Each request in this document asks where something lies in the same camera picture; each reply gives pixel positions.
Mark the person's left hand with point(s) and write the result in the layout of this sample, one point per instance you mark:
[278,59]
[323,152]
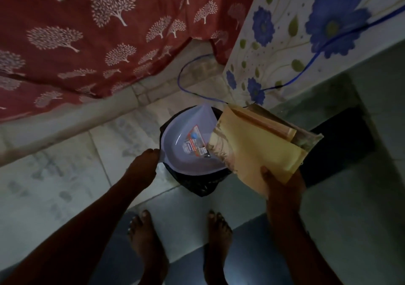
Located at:
[143,167]

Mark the person's right hand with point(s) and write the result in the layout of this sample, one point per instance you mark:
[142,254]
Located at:
[283,189]

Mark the person's left fingers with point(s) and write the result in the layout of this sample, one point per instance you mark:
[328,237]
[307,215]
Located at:
[151,153]

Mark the person's right thumb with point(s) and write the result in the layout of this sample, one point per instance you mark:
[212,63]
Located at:
[268,176]

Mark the yellow paper envelope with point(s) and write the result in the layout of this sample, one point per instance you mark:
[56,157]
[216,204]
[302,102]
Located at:
[256,150]

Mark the pale blue plastic dustpan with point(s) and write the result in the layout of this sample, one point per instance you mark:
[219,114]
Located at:
[185,142]

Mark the person's left forearm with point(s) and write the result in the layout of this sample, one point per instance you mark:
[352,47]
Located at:
[71,234]

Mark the person's right forearm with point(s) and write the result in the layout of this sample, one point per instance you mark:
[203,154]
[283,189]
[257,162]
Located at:
[299,246]

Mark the red sticker label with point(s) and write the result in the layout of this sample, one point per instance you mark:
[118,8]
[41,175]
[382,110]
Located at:
[195,143]

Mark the person's right foot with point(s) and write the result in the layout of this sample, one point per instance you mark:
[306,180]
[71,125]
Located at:
[218,246]

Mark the person's foot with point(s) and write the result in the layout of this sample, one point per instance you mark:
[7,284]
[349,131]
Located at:
[218,246]
[148,246]

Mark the person's left foot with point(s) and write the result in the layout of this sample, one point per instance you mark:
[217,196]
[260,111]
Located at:
[148,246]

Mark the red tree-print curtain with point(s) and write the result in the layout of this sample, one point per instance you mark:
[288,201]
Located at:
[101,34]

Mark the white blue-flower cloth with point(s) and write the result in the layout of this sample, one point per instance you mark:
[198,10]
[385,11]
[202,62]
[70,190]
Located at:
[303,34]

